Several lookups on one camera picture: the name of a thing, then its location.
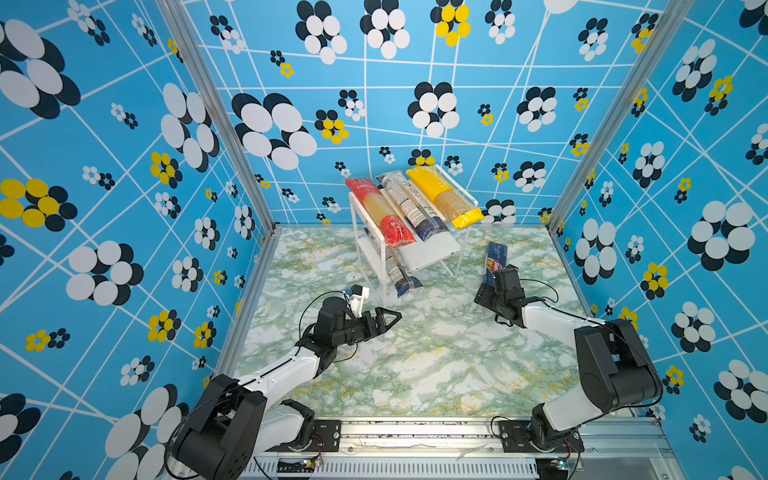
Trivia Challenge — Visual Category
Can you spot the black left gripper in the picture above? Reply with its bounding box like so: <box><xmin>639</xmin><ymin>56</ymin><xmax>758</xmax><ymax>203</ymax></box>
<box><xmin>332</xmin><ymin>308</ymin><xmax>400</xmax><ymax>350</ymax></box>

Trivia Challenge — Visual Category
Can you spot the dark blue spaghetti box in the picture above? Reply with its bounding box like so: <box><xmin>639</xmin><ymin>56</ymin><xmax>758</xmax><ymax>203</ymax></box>
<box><xmin>483</xmin><ymin>242</ymin><xmax>508</xmax><ymax>289</ymax></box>

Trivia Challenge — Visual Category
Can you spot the clear dark spaghetti bag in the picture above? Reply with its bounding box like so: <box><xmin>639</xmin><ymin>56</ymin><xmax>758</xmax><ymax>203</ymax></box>
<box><xmin>364</xmin><ymin>228</ymin><xmax>423</xmax><ymax>297</ymax></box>

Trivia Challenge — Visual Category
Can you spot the red spaghetti bag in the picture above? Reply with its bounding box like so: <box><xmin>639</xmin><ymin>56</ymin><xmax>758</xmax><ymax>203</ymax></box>
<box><xmin>345</xmin><ymin>178</ymin><xmax>415</xmax><ymax>248</ymax></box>

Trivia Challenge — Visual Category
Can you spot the clear blue spaghetti bag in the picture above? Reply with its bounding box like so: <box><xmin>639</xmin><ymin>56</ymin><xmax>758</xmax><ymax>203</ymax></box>
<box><xmin>377</xmin><ymin>171</ymin><xmax>448</xmax><ymax>241</ymax></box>

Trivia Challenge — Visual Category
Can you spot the yellow spaghetti bag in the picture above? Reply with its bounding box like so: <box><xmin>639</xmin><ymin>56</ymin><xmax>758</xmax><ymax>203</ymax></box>
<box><xmin>406</xmin><ymin>166</ymin><xmax>484</xmax><ymax>229</ymax></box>

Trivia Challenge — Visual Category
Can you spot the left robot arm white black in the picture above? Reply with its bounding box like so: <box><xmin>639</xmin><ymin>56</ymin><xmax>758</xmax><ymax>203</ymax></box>
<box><xmin>163</xmin><ymin>292</ymin><xmax>402</xmax><ymax>479</ymax></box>

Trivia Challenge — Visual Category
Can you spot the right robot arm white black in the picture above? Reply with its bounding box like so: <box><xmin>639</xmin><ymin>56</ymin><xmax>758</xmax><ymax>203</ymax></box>
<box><xmin>475</xmin><ymin>265</ymin><xmax>664</xmax><ymax>451</ymax></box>

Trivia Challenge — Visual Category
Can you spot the white metal two-tier shelf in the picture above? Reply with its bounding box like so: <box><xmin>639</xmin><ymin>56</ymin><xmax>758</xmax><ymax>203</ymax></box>
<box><xmin>349</xmin><ymin>165</ymin><xmax>478</xmax><ymax>301</ymax></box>

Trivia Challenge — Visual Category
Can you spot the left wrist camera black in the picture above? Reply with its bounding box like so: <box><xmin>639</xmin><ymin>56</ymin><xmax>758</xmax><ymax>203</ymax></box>
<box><xmin>345</xmin><ymin>285</ymin><xmax>370</xmax><ymax>318</ymax></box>

